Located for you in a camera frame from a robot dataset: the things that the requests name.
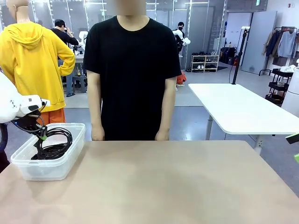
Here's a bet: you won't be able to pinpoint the white table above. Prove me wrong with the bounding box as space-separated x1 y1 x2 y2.
188 83 299 156

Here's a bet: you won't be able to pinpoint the grey partition panel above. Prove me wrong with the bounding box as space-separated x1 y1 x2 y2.
241 10 278 75

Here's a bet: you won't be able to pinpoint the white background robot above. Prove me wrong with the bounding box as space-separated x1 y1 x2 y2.
74 30 89 56

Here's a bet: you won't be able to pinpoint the light grey vest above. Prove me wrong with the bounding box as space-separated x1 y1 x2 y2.
277 31 297 58

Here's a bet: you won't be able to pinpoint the orange pants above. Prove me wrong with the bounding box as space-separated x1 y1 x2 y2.
38 108 66 126

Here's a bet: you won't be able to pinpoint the person in black t-shirt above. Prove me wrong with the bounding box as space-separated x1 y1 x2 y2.
83 10 182 141

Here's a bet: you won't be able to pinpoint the black left arm cable harness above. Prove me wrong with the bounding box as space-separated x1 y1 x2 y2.
0 122 11 174

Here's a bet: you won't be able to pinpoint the person left hand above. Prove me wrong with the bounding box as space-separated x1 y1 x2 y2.
155 127 170 141

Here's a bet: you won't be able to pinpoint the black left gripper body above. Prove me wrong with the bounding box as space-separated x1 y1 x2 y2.
14 111 47 133

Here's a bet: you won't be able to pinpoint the white cylinder appliance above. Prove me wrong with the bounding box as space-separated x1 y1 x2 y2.
281 66 299 116

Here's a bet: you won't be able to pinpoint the black floor mat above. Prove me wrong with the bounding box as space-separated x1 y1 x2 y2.
205 66 228 72

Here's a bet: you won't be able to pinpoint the black camera pole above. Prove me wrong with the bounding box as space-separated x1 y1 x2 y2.
231 26 251 85

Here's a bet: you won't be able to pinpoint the masked background person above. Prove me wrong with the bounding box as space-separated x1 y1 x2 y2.
172 21 191 57

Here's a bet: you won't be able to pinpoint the black luggage bags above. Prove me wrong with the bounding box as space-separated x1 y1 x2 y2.
220 46 237 65

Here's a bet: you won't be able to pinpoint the orange bag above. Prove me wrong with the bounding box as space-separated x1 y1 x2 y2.
176 71 187 85

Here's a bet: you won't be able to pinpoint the person right forearm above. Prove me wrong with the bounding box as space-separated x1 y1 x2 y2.
88 98 104 128

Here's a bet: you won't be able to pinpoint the beige coat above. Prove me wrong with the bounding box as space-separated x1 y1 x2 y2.
262 31 274 56

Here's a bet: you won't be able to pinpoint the black utility cart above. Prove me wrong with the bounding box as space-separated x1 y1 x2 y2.
265 68 294 107

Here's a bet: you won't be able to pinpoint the black clothes rack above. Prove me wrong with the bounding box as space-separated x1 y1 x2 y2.
258 26 299 77

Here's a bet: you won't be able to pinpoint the person right hand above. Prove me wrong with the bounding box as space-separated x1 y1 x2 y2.
91 125 106 141

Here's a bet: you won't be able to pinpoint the grey step stool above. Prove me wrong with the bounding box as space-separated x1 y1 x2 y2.
72 75 89 94

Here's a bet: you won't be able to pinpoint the navy jacket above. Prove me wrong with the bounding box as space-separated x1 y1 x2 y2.
266 31 282 58

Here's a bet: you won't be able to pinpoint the black cable with strap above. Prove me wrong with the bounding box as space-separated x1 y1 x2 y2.
36 127 74 155

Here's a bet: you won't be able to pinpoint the person left forearm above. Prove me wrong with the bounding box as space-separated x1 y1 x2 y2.
159 100 176 130

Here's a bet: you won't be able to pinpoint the background person in black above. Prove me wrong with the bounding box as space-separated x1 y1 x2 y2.
50 19 79 98

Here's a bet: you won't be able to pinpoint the yellow hoodie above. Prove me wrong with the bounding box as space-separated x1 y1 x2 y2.
0 22 76 114

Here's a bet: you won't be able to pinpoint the clear plastic storage container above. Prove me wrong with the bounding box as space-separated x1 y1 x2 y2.
10 123 86 182

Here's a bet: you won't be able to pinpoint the wooden shoe rack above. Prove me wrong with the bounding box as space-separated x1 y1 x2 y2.
191 54 220 73

